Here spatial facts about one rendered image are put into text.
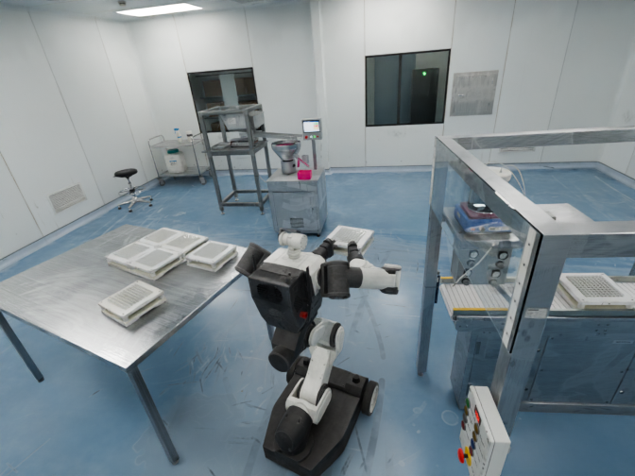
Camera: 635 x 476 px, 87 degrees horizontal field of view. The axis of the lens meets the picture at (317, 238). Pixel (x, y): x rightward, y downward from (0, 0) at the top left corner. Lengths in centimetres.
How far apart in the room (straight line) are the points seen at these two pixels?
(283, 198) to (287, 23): 352
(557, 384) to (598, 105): 561
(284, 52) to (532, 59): 403
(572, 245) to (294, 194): 344
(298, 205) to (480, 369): 272
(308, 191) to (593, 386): 301
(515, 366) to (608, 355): 137
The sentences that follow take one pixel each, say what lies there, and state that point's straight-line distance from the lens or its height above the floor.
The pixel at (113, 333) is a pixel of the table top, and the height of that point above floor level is 82.
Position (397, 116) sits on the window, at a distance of 657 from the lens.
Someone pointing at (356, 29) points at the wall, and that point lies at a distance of 652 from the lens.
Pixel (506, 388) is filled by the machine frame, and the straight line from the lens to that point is 113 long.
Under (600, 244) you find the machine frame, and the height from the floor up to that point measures 158.
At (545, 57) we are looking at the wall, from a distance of 695.
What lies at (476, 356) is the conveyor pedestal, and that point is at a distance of 214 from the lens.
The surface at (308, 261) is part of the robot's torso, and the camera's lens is 144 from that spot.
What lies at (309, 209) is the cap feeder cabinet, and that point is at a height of 40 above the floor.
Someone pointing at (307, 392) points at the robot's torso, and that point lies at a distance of 206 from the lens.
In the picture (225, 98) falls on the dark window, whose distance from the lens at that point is 717.
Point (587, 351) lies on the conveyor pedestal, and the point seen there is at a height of 51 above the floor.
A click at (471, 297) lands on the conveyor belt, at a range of 198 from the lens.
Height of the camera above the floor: 196
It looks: 28 degrees down
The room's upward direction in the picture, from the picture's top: 5 degrees counter-clockwise
